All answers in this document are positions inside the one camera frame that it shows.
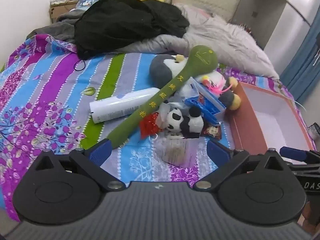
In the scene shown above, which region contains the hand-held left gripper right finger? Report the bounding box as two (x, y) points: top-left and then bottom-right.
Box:
(192, 140), (292, 190)

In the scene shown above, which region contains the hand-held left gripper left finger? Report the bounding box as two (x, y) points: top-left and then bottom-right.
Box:
(35, 140), (127, 191)

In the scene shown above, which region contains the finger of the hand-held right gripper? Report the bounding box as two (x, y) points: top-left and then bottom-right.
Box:
(279, 146), (320, 165)

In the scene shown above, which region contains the red brown snack packet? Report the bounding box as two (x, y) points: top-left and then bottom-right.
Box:
(200, 125), (223, 140)

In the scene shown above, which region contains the panda plush toy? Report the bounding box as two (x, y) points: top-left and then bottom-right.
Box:
(166, 106), (205, 139)

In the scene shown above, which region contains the salmon cardboard box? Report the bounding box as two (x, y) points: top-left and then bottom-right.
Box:
(229, 81), (317, 155)

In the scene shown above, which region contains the red foil packet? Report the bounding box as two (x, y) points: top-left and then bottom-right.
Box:
(139, 112), (160, 139)

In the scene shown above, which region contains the yellow pink feather toy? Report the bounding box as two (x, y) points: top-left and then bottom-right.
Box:
(200, 74), (232, 95)

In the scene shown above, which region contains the white spray bottle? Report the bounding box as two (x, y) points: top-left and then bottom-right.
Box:
(89, 87), (160, 124)

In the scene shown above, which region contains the clear zip bag blue packet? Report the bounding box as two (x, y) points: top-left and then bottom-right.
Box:
(175, 77), (227, 125)

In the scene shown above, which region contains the crumpled translucent plastic bag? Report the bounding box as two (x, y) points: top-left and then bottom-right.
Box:
(155, 100), (175, 130)

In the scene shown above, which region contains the long green plush stick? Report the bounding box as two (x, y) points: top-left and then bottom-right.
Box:
(106, 45), (218, 150)

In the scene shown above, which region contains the floral striped bedsheet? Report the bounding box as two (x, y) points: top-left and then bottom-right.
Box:
(0, 34), (317, 224)

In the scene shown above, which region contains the blue curtain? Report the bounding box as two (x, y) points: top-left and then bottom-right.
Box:
(280, 17), (320, 95)

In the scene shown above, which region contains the grey white penguin plush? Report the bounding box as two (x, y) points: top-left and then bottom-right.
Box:
(149, 54), (242, 111)

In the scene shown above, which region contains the light grey quilt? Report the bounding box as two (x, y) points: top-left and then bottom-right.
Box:
(117, 2), (280, 80)

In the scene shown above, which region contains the dark grey blanket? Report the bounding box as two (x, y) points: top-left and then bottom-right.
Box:
(26, 12), (85, 47)

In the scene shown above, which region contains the black garment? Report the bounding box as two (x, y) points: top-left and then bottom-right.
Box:
(74, 0), (190, 60)

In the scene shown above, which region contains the grey wardrobe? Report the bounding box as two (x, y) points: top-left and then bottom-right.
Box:
(231, 0), (313, 50)

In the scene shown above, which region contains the brown cardboard carton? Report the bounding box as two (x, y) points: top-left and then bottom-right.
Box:
(49, 0), (80, 24)

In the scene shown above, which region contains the blue printed packet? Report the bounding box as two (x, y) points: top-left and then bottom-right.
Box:
(75, 0), (100, 10)

